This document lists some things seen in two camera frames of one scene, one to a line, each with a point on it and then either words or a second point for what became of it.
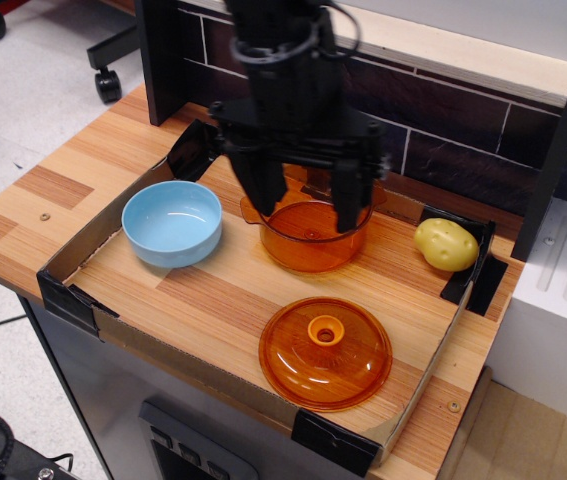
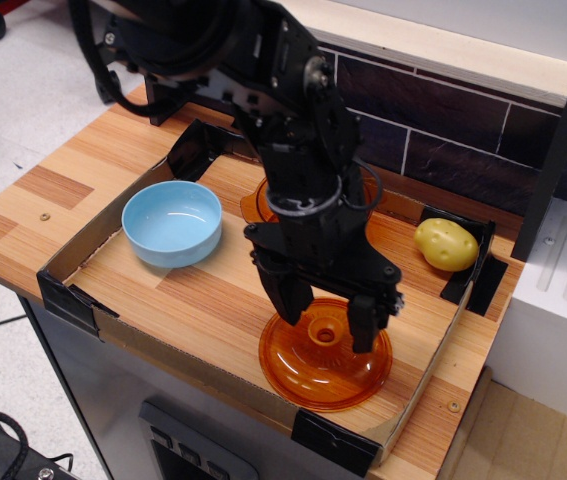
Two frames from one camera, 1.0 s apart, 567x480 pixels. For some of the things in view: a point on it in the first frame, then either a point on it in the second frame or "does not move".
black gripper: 297,115 → 329,245
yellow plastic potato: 446,245 does not move
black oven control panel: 179,449 does not move
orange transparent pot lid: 324,354 does not move
